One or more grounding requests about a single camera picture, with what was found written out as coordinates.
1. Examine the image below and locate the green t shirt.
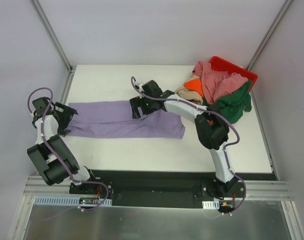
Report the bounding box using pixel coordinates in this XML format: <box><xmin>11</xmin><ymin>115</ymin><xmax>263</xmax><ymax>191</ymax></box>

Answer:
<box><xmin>215</xmin><ymin>80</ymin><xmax>252</xmax><ymax>124</ymax></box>

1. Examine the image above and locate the pink t shirt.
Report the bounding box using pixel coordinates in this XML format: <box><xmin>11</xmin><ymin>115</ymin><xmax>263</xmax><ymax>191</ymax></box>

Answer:
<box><xmin>192</xmin><ymin>61</ymin><xmax>248</xmax><ymax>105</ymax></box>

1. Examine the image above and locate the beige t shirt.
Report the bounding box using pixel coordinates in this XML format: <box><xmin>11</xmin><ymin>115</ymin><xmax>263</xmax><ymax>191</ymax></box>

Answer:
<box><xmin>174</xmin><ymin>85</ymin><xmax>203</xmax><ymax>105</ymax></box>

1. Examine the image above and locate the purple t shirt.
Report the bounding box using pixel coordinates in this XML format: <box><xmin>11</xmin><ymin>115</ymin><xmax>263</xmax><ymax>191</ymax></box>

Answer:
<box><xmin>67</xmin><ymin>100</ymin><xmax>186</xmax><ymax>139</ymax></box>

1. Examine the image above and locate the red plastic bin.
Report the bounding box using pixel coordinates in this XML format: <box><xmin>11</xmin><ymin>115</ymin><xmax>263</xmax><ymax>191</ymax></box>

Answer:
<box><xmin>209</xmin><ymin>56</ymin><xmax>258</xmax><ymax>91</ymax></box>

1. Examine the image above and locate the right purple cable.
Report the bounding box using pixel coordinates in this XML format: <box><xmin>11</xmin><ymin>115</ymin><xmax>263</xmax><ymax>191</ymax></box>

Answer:
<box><xmin>130</xmin><ymin>76</ymin><xmax>248</xmax><ymax>218</ymax></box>

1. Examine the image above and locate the purple cable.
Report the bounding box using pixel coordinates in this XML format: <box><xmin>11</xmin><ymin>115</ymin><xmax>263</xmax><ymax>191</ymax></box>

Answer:
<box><xmin>130</xmin><ymin>76</ymin><xmax>248</xmax><ymax>218</ymax></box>
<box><xmin>26</xmin><ymin>86</ymin><xmax>110</xmax><ymax>213</ymax></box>

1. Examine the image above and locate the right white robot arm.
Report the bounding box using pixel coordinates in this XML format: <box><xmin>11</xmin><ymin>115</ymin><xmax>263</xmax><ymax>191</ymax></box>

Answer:
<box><xmin>129</xmin><ymin>76</ymin><xmax>240</xmax><ymax>198</ymax></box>

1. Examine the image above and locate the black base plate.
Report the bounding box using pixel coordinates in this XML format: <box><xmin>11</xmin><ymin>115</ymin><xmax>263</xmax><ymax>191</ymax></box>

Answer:
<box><xmin>66</xmin><ymin>169</ymin><xmax>279</xmax><ymax>208</ymax></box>

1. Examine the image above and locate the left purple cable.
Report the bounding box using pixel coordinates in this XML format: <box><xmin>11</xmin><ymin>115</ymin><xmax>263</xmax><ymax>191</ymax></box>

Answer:
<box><xmin>26</xmin><ymin>86</ymin><xmax>110</xmax><ymax>213</ymax></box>

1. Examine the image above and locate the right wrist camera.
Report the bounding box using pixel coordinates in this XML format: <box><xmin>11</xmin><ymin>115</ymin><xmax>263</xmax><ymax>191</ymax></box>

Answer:
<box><xmin>134</xmin><ymin>81</ymin><xmax>145</xmax><ymax>92</ymax></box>

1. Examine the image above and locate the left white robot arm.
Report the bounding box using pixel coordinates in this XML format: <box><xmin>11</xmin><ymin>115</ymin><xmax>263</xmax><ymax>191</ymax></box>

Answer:
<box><xmin>27</xmin><ymin>97</ymin><xmax>98</xmax><ymax>195</ymax></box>

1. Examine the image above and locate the aluminium frame rail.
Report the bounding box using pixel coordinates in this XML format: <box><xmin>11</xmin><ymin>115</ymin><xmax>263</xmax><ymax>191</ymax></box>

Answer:
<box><xmin>23</xmin><ymin>176</ymin><xmax>294</xmax><ymax>202</ymax></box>

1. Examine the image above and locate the orange t shirt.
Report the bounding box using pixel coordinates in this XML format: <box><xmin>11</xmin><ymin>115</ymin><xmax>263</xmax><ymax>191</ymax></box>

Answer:
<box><xmin>184</xmin><ymin>78</ymin><xmax>204</xmax><ymax>98</ymax></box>

